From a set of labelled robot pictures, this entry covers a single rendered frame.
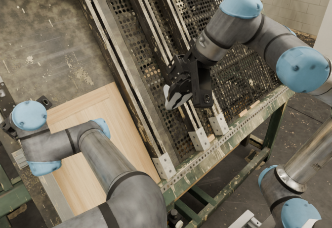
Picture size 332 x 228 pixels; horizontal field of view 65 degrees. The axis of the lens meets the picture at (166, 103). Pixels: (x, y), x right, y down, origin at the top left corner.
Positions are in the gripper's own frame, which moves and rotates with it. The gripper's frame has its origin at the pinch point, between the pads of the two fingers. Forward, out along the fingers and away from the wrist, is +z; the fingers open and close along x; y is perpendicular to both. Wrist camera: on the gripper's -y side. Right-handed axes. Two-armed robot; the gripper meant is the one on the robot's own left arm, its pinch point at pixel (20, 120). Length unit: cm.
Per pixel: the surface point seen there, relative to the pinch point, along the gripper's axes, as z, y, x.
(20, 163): 10.1, 10.5, 12.0
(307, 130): 49, -201, 221
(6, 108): 8.0, -1.0, -6.5
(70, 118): 11.3, -15.3, 13.4
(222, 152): 8, -62, 93
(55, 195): 9.1, 11.9, 30.2
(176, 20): 5, -96, 16
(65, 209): 9.1, 13.6, 37.5
